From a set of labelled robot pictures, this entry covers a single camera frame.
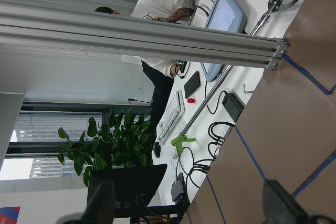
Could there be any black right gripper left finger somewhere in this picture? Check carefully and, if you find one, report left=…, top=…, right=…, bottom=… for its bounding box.
left=79, top=181, right=116, bottom=224

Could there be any aluminium frame post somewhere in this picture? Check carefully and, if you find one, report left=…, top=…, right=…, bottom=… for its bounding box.
left=1, top=0, right=288, bottom=68

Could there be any black smartphone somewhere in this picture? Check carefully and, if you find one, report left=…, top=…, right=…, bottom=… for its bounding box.
left=184, top=71, right=201, bottom=99

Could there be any metal reacher grabber pole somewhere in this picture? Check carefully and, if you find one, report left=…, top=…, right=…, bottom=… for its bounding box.
left=171, top=0, right=299, bottom=156

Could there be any person in white shirt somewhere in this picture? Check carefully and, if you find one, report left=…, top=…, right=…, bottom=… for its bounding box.
left=94, top=0, right=200, bottom=127

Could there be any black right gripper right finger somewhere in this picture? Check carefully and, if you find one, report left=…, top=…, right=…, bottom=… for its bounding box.
left=262, top=179, right=312, bottom=223

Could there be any black power adapter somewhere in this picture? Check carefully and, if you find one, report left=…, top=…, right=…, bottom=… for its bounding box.
left=222, top=91, right=245, bottom=122

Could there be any blue teach pendant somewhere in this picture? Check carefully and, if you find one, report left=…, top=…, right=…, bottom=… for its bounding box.
left=201, top=0, right=246, bottom=82

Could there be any green potted plant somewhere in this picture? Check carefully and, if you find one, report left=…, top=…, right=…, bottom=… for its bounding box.
left=57, top=110, right=156, bottom=186

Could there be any white keyboard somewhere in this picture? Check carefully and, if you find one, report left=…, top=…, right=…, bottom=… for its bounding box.
left=156, top=90, right=185, bottom=145

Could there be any black monitor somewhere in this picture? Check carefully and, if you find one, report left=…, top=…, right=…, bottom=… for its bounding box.
left=87, top=164, right=173, bottom=218

